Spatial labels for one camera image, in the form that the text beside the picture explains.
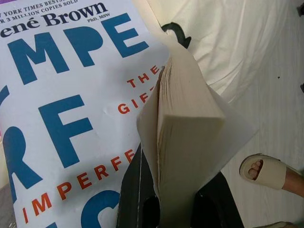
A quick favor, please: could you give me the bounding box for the cream blanket with black print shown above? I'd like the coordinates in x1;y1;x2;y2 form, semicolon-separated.
132;0;304;95

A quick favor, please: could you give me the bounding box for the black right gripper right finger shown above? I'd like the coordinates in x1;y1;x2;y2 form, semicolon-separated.
194;171;245;228

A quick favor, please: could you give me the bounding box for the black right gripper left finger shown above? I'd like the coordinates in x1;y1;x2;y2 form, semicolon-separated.
115;144;164;228

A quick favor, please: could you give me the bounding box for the beige open-toe slipper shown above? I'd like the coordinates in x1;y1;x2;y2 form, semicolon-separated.
238;153;294;190

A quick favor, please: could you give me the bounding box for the white book with blue letters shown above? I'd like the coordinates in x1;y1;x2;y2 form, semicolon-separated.
0;0;258;228

